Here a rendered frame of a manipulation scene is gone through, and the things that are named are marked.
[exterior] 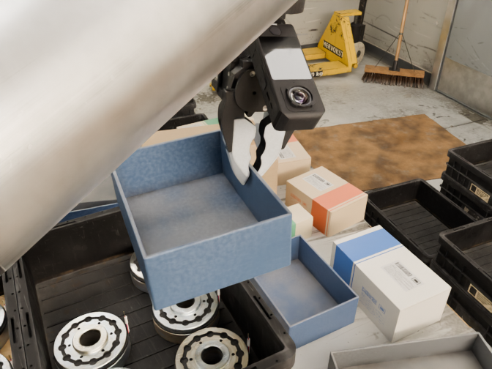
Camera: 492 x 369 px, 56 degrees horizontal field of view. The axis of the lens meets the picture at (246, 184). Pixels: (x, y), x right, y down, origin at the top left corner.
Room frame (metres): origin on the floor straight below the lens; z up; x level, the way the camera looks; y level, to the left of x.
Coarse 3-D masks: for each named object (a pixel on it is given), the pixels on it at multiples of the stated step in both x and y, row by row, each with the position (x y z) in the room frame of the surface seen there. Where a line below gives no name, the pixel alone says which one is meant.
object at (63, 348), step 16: (80, 320) 0.46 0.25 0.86; (96, 320) 0.46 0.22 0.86; (112, 320) 0.46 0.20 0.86; (64, 336) 0.43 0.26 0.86; (112, 336) 0.43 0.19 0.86; (64, 352) 0.41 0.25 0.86; (96, 352) 0.40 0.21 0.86; (112, 352) 0.40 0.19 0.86; (64, 368) 0.38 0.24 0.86; (80, 368) 0.38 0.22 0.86; (96, 368) 0.38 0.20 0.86
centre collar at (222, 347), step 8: (208, 344) 0.41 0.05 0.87; (216, 344) 0.41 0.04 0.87; (224, 344) 0.41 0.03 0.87; (200, 352) 0.40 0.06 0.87; (224, 352) 0.40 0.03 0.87; (200, 360) 0.39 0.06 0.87; (224, 360) 0.39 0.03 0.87; (200, 368) 0.38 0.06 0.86; (208, 368) 0.38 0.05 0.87; (216, 368) 0.38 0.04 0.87
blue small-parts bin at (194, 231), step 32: (128, 160) 0.49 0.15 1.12; (160, 160) 0.51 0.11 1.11; (192, 160) 0.53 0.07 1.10; (224, 160) 0.53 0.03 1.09; (128, 192) 0.49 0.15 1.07; (160, 192) 0.50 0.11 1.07; (192, 192) 0.50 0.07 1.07; (224, 192) 0.50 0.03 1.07; (256, 192) 0.44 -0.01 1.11; (128, 224) 0.39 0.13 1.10; (160, 224) 0.43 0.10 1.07; (192, 224) 0.43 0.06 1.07; (224, 224) 0.43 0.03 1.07; (256, 224) 0.35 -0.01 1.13; (288, 224) 0.36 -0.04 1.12; (160, 256) 0.31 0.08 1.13; (192, 256) 0.32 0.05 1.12; (224, 256) 0.33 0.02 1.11; (256, 256) 0.35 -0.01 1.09; (288, 256) 0.36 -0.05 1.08; (160, 288) 0.31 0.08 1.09; (192, 288) 0.32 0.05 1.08
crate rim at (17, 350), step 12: (12, 276) 0.48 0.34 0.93; (12, 288) 0.46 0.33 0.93; (12, 300) 0.44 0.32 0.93; (12, 312) 0.42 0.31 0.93; (12, 324) 0.41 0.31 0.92; (12, 336) 0.38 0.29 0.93; (12, 348) 0.36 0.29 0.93; (24, 348) 0.36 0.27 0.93; (12, 360) 0.34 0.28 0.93; (24, 360) 0.34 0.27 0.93
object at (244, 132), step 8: (240, 120) 0.45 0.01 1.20; (248, 120) 0.45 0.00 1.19; (240, 128) 0.44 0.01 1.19; (248, 128) 0.45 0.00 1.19; (240, 136) 0.45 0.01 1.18; (248, 136) 0.45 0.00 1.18; (232, 144) 0.44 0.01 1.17; (240, 144) 0.44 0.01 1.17; (248, 144) 0.45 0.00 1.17; (232, 152) 0.44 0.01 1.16; (240, 152) 0.44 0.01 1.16; (248, 152) 0.45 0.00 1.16; (232, 160) 0.44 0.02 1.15; (240, 160) 0.44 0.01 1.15; (248, 160) 0.45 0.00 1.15; (232, 168) 0.45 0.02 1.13; (240, 168) 0.44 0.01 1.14; (248, 168) 0.45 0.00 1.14; (240, 176) 0.45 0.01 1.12; (248, 176) 0.45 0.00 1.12
